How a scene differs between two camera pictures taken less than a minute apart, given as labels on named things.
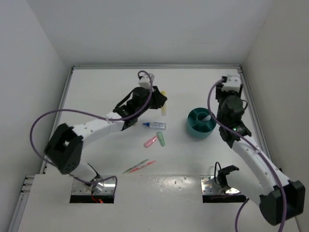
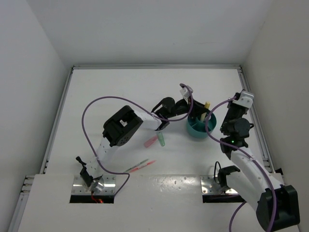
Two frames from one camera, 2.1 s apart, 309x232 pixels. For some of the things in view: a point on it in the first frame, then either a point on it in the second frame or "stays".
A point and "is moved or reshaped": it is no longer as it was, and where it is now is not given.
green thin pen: x=133 y=167 stays
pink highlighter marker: x=147 y=143 stays
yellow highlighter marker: x=163 y=109 is moved or reshaped
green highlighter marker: x=161 y=138 stays
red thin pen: x=147 y=164 stays
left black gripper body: x=154 y=102 -> x=180 y=108
